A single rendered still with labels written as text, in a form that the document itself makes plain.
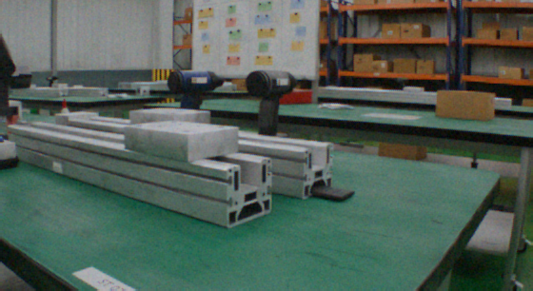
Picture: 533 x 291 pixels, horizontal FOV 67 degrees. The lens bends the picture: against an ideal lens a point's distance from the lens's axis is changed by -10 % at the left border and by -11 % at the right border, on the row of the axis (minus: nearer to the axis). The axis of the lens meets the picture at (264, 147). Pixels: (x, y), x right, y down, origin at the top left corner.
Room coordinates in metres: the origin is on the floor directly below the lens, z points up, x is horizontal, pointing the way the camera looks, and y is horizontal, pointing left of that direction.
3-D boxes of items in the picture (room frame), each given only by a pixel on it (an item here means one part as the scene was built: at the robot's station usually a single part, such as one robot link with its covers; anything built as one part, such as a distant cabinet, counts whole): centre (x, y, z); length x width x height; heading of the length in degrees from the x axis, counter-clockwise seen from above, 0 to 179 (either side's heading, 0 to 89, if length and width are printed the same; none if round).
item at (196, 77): (1.24, 0.18, 0.89); 0.20 x 0.08 x 0.22; 137
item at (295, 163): (1.02, 0.22, 0.82); 0.80 x 0.10 x 0.09; 52
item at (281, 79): (1.07, -0.03, 0.89); 0.20 x 0.08 x 0.22; 148
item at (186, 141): (0.72, 0.14, 0.87); 0.16 x 0.11 x 0.07; 52
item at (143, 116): (1.02, 0.22, 0.87); 0.16 x 0.11 x 0.07; 52
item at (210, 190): (0.87, 0.34, 0.82); 0.80 x 0.10 x 0.09; 52
